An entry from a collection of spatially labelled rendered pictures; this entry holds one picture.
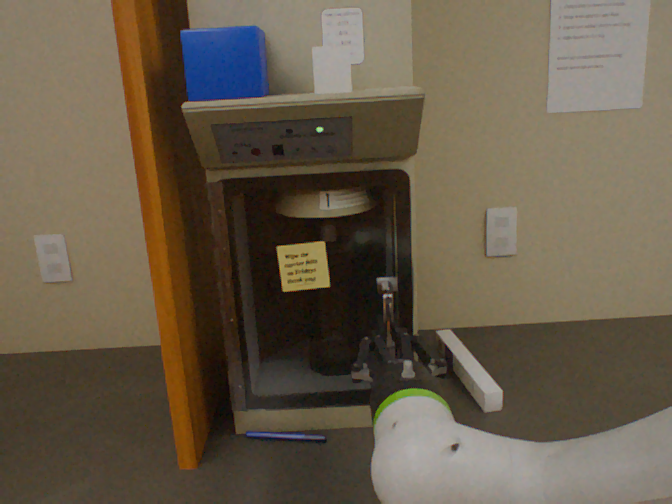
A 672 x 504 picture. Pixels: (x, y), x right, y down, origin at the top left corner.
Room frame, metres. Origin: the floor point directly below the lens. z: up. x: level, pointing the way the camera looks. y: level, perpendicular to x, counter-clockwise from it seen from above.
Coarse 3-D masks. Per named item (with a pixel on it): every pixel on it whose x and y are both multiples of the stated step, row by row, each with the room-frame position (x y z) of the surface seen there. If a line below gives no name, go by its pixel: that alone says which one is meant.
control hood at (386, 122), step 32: (288, 96) 0.83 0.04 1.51; (320, 96) 0.82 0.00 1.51; (352, 96) 0.82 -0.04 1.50; (384, 96) 0.82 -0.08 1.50; (416, 96) 0.82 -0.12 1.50; (192, 128) 0.85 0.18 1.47; (352, 128) 0.86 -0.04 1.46; (384, 128) 0.86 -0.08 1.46; (416, 128) 0.87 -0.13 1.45; (288, 160) 0.91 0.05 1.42; (320, 160) 0.91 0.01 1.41
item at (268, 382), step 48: (240, 192) 0.93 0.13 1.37; (288, 192) 0.93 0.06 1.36; (336, 192) 0.93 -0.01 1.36; (384, 192) 0.92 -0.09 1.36; (240, 240) 0.93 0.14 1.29; (288, 240) 0.93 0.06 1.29; (336, 240) 0.93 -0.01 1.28; (384, 240) 0.92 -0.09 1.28; (240, 288) 0.93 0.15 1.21; (336, 288) 0.93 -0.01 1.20; (240, 336) 0.93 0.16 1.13; (288, 336) 0.93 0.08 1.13; (336, 336) 0.93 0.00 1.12; (288, 384) 0.93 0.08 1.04; (336, 384) 0.93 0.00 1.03
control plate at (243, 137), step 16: (224, 128) 0.85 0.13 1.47; (240, 128) 0.85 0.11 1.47; (256, 128) 0.85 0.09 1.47; (272, 128) 0.85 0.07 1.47; (288, 128) 0.85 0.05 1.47; (304, 128) 0.86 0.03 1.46; (336, 128) 0.86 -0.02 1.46; (224, 144) 0.87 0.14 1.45; (240, 144) 0.87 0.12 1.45; (256, 144) 0.88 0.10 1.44; (272, 144) 0.88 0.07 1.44; (288, 144) 0.88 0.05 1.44; (304, 144) 0.88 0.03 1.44; (320, 144) 0.88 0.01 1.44; (336, 144) 0.88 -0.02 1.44; (224, 160) 0.90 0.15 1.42; (240, 160) 0.90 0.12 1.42; (256, 160) 0.90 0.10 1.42
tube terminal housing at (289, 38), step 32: (192, 0) 0.94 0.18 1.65; (224, 0) 0.94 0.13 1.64; (256, 0) 0.94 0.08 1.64; (288, 0) 0.94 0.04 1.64; (320, 0) 0.94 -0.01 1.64; (352, 0) 0.94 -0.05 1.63; (384, 0) 0.94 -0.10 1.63; (288, 32) 0.94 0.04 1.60; (320, 32) 0.94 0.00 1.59; (384, 32) 0.94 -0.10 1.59; (288, 64) 0.94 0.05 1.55; (384, 64) 0.94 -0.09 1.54; (352, 160) 0.94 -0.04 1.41; (384, 160) 0.94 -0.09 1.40; (416, 288) 0.94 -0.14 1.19; (416, 320) 0.94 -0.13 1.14; (256, 416) 0.94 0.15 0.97; (288, 416) 0.94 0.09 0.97; (320, 416) 0.94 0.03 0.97; (352, 416) 0.94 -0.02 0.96
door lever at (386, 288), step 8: (384, 288) 0.91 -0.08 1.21; (392, 288) 0.92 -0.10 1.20; (384, 296) 0.88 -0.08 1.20; (392, 296) 0.88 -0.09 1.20; (384, 304) 0.88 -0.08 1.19; (392, 304) 0.88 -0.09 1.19; (384, 312) 0.88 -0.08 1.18; (392, 312) 0.88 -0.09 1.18; (384, 320) 0.88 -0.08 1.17; (392, 320) 0.88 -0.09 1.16; (392, 328) 0.88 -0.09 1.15; (392, 336) 0.88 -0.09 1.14; (392, 344) 0.88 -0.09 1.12
